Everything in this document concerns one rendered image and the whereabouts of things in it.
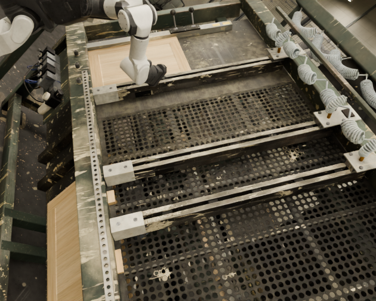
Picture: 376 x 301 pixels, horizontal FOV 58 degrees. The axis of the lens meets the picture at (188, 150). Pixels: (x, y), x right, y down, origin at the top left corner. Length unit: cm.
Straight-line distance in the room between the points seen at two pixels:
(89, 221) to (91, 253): 13
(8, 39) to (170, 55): 87
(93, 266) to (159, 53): 134
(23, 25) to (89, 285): 118
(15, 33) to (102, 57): 56
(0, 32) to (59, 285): 123
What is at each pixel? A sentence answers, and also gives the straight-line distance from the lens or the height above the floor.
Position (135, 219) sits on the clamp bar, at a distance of 132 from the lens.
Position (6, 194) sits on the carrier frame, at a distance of 216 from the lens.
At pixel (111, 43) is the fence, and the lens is 225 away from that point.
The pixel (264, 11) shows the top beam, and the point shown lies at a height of 186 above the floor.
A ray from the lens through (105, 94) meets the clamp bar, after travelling 183.
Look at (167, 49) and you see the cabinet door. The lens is 218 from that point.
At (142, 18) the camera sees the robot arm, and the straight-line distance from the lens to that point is 133.
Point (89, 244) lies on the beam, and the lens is 134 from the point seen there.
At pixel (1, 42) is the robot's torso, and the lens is 189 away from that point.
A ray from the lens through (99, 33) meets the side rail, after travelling 248.
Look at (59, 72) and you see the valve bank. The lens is 217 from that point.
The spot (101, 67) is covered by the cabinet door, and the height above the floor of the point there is 94.
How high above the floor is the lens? 175
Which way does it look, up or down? 21 degrees down
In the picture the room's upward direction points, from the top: 53 degrees clockwise
